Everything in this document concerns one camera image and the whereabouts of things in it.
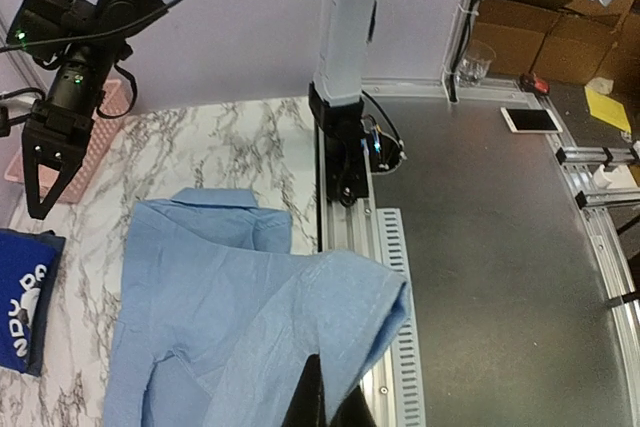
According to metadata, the pink perforated plastic basket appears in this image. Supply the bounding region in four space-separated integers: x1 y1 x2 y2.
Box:
3 77 126 205

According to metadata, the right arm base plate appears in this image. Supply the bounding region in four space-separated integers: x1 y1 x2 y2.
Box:
309 85 406 207

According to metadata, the royal blue printed t-shirt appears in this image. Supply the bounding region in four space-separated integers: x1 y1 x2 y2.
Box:
1 232 56 374

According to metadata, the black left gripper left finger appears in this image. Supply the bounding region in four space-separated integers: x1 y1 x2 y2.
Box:
282 354 327 427

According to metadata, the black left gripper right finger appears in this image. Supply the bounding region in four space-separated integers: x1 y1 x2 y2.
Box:
332 385 375 427

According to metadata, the red small object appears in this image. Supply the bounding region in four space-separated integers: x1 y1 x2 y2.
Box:
518 73 550 97

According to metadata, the folded dark blue garment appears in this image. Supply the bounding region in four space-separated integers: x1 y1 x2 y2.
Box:
26 230 66 377

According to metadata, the yellow paper sheet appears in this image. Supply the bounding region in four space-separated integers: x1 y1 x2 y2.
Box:
584 87 631 133

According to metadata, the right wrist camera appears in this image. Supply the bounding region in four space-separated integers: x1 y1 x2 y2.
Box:
6 0 96 65

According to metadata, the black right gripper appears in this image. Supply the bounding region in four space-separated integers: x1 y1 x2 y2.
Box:
22 43 125 220

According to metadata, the white smartphone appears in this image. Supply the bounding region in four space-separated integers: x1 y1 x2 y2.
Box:
500 107 563 134

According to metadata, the light blue shirt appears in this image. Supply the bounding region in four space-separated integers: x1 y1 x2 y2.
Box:
103 188 409 426

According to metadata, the grey metal work surface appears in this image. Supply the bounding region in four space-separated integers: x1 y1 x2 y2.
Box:
374 97 636 426

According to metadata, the clear drinking glass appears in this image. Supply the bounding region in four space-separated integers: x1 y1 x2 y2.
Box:
456 40 496 87

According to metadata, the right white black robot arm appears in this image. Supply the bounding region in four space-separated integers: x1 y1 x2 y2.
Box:
6 0 377 220

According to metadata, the cardboard boxes clutter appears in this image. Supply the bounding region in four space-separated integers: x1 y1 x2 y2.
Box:
472 0 639 94

